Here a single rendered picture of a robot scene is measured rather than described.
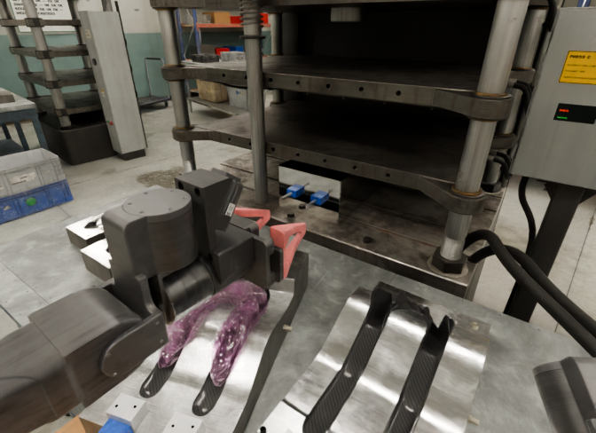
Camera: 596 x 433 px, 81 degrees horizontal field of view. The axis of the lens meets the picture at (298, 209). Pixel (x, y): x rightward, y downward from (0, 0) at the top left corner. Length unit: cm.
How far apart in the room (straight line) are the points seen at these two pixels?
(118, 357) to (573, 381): 38
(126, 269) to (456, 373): 55
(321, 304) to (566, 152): 72
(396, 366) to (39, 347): 54
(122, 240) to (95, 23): 417
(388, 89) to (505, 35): 32
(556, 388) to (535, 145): 77
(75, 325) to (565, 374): 42
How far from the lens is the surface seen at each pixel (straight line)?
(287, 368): 80
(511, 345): 97
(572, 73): 107
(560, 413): 42
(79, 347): 31
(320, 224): 129
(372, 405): 67
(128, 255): 32
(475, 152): 98
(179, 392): 74
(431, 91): 105
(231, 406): 70
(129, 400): 72
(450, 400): 69
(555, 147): 110
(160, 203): 33
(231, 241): 37
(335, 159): 121
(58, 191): 377
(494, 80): 95
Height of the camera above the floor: 144
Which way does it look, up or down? 28 degrees down
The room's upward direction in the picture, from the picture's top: straight up
